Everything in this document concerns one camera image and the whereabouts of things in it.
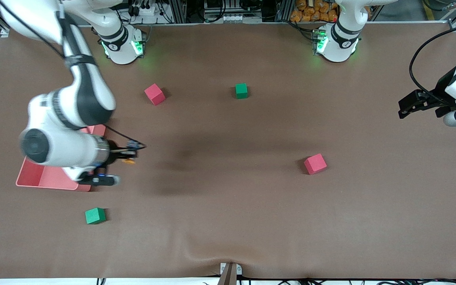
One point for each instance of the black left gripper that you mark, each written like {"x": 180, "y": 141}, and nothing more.
{"x": 443, "y": 92}

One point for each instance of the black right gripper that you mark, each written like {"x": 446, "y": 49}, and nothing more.
{"x": 113, "y": 154}

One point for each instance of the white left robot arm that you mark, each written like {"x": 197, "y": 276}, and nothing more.
{"x": 339, "y": 43}

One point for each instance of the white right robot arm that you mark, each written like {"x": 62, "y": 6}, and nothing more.
{"x": 65, "y": 148}

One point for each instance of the pink foam cube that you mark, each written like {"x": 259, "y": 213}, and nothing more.
{"x": 154, "y": 94}
{"x": 315, "y": 164}

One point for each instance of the green foam cube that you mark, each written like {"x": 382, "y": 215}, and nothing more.
{"x": 241, "y": 90}
{"x": 95, "y": 216}

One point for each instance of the pink plastic tray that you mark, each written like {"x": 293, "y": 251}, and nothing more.
{"x": 42, "y": 178}

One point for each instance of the brown table cover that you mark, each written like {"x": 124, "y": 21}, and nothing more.
{"x": 228, "y": 206}

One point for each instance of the white power strip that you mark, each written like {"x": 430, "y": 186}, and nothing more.
{"x": 145, "y": 11}

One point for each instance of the orange objects pile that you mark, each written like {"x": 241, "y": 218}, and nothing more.
{"x": 311, "y": 14}

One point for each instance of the white terminal block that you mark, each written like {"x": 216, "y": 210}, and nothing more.
{"x": 228, "y": 18}

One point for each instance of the metal table clamp bracket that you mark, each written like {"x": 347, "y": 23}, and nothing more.
{"x": 228, "y": 275}

